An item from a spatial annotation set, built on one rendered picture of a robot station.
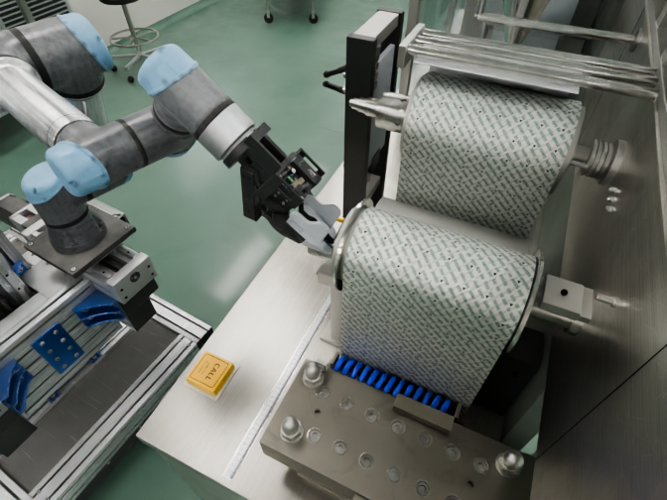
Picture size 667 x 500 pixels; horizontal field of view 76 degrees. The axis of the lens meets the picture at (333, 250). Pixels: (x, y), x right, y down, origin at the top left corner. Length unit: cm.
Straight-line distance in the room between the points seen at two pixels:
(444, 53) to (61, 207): 103
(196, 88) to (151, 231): 207
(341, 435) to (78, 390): 134
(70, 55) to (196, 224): 170
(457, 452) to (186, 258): 193
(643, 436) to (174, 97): 60
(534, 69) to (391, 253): 33
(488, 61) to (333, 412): 59
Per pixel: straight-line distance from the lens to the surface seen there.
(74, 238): 139
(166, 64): 63
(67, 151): 67
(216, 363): 93
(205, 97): 61
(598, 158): 75
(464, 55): 72
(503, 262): 58
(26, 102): 83
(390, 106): 76
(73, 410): 188
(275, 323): 98
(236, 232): 249
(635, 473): 41
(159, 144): 69
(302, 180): 62
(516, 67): 71
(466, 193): 75
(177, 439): 91
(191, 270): 236
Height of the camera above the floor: 172
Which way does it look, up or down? 48 degrees down
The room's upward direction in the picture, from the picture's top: straight up
